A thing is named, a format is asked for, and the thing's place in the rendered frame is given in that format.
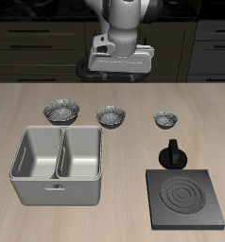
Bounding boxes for small grey speckled bowl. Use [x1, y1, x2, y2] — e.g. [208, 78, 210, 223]
[153, 111, 179, 130]

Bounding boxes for medium grey speckled bowl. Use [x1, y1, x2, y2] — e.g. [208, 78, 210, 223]
[95, 105, 127, 130]

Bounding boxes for white two-bin basket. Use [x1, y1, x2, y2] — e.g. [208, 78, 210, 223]
[8, 125, 104, 207]

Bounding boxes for dark grey stove plate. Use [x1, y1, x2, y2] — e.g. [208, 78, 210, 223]
[145, 168, 225, 231]

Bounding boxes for large grey speckled bowl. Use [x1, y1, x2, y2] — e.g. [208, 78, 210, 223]
[43, 98, 80, 125]

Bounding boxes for dark kitchen cupboards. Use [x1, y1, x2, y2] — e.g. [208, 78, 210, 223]
[0, 17, 225, 83]

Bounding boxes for round black stove knob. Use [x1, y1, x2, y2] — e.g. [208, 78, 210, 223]
[158, 138, 188, 170]

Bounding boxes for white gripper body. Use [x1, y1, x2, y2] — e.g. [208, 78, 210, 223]
[87, 43, 156, 74]

